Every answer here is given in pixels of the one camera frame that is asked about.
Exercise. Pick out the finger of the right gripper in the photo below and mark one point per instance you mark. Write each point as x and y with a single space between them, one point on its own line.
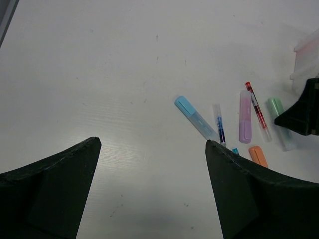
303 116

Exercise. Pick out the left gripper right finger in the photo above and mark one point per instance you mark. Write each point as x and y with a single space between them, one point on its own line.
254 202

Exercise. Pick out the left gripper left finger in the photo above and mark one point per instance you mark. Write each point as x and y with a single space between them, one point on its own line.
46 199

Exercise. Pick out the green highlighter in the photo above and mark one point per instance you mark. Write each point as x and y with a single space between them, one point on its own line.
276 109

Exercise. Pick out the red pen refill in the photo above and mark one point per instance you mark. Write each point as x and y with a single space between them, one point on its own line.
262 123

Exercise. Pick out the orange highlighter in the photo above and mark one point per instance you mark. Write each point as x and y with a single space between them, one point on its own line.
257 156

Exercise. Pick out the light blue pen refill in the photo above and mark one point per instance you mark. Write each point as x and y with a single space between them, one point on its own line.
235 150

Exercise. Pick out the purple pink highlighter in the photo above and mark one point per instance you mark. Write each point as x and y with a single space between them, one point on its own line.
245 127

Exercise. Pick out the dark blue pen refill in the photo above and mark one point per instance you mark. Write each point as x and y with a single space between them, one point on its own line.
219 123

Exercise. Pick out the blue highlighter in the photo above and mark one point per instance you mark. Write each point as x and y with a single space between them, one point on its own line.
195 118

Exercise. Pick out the clear three-compartment tray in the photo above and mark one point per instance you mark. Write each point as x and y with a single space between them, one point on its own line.
306 62

